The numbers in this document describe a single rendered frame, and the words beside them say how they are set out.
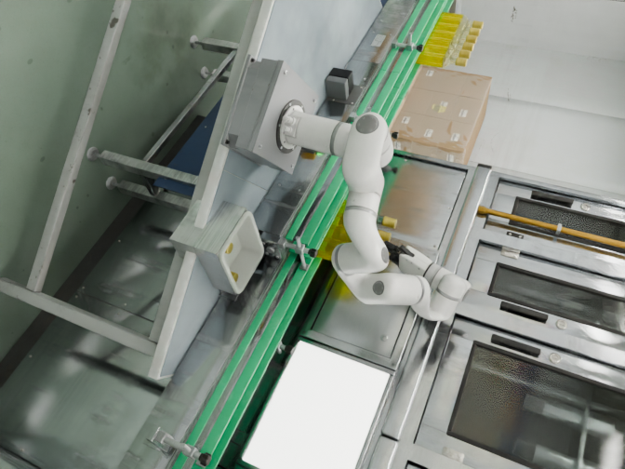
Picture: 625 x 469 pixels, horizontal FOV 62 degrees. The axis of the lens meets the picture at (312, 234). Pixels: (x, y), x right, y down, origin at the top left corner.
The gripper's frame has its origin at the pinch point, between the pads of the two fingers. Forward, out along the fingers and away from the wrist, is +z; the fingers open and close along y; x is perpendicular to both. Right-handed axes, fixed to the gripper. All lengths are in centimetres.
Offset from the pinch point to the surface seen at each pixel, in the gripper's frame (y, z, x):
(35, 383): -15, 72, 103
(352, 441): -13, -24, 54
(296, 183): 14.3, 34.9, 3.0
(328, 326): -13.4, 4.3, 28.8
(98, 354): -15, 63, 83
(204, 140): 12, 80, 5
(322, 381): -12.9, -5.9, 44.8
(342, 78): 22, 48, -41
